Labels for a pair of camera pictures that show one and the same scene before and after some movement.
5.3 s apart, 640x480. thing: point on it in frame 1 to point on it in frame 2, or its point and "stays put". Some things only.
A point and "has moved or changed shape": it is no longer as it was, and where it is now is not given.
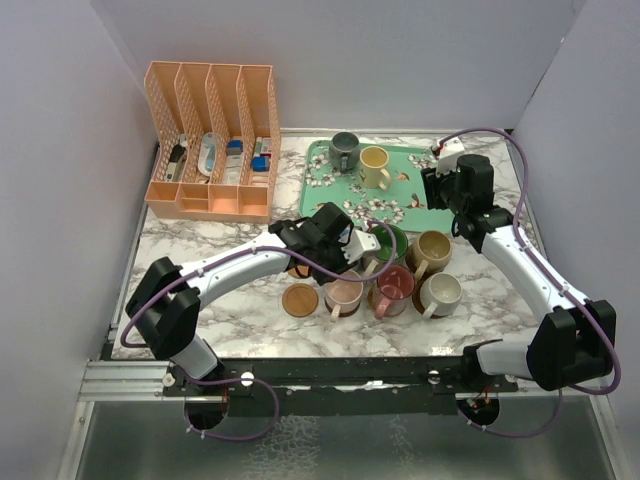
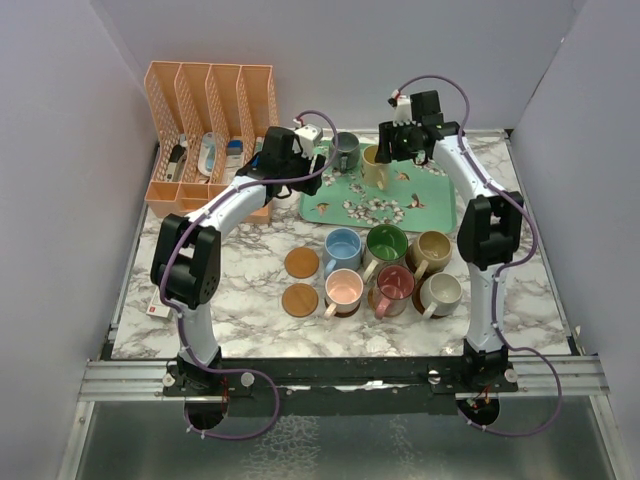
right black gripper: (434, 183) to (387, 150)
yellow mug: (373, 171) stays put
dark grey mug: (345, 151) stays put
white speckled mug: (440, 293) stays put
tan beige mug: (429, 251) stays put
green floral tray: (403, 203) stays put
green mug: (385, 239) has moved or changed shape
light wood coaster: (300, 300) stays put
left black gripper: (343, 265) to (308, 186)
